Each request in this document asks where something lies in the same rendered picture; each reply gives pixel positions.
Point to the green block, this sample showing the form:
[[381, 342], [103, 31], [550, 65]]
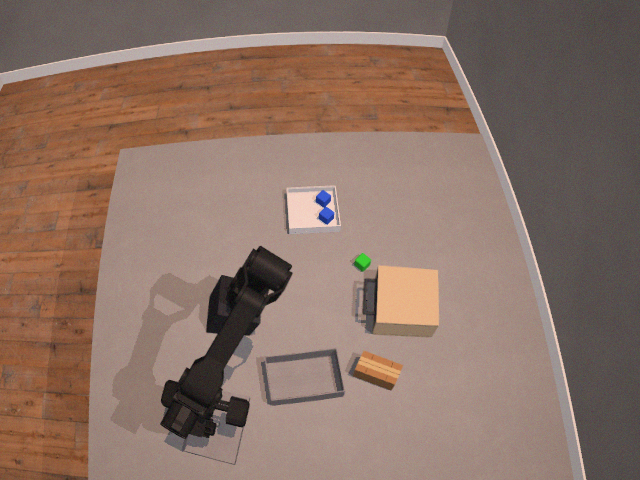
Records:
[[362, 262]]

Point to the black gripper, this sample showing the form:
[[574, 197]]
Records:
[[237, 409]]

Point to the brown cardboard box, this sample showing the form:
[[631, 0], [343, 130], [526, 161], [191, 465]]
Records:
[[377, 370]]

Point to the blue block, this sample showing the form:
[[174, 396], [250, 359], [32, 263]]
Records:
[[323, 198], [326, 215]]

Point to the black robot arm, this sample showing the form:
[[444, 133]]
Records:
[[202, 381]]

